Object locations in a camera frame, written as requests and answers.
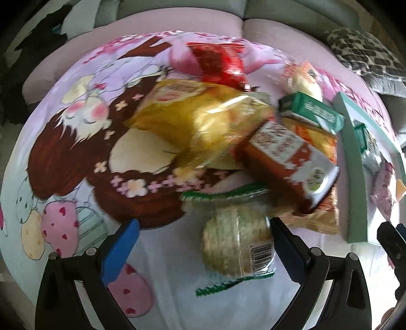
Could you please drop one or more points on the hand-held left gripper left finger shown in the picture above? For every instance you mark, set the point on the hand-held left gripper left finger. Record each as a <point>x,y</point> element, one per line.
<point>120,250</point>

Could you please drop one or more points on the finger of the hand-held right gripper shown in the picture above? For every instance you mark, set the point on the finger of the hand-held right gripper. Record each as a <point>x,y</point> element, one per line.
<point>390,242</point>
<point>402,229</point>

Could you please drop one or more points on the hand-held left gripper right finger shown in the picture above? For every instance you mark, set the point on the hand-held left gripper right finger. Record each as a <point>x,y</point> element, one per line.
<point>285,250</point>

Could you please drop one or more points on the pink snack packet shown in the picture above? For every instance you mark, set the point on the pink snack packet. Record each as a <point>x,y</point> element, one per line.
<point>383,193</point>

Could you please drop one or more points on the yellow cracker packet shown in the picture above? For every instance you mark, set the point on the yellow cracker packet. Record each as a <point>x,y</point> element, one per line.
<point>320,219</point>

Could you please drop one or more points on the round rice cracker packet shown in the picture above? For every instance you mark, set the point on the round rice cracker packet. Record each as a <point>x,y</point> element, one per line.
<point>234,241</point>

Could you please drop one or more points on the teal cardboard box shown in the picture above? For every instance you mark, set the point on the teal cardboard box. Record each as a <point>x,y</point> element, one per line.
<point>357,190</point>

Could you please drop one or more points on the pale green snack packet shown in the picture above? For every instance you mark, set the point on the pale green snack packet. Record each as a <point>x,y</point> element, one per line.
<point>368,155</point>

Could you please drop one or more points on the orange and white snack packet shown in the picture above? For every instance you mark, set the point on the orange and white snack packet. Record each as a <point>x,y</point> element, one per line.
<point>285,158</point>

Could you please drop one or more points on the dark green snack packet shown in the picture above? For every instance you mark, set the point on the dark green snack packet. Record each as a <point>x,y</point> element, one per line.
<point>314,111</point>

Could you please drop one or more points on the gold yellow snack packet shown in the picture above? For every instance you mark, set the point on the gold yellow snack packet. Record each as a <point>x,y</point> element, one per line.
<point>196,123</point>

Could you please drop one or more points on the bun packet with orange label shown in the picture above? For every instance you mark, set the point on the bun packet with orange label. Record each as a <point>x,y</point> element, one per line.
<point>304,82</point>

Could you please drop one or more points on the large red snack packet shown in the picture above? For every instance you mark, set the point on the large red snack packet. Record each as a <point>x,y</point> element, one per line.
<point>222,63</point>

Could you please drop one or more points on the printed cartoon blanket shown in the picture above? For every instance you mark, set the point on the printed cartoon blanket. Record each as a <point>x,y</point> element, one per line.
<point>63,158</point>

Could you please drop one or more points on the grey pillow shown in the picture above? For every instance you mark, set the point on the grey pillow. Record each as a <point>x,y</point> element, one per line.
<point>393,84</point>

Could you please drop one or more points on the black and white patterned pillow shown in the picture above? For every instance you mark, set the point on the black and white patterned pillow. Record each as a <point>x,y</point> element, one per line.
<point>364,50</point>

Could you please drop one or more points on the black clothes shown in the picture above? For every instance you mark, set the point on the black clothes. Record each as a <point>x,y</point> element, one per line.
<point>41,38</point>

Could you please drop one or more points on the grey sofa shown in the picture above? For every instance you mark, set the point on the grey sofa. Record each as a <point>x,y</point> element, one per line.
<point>301,9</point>

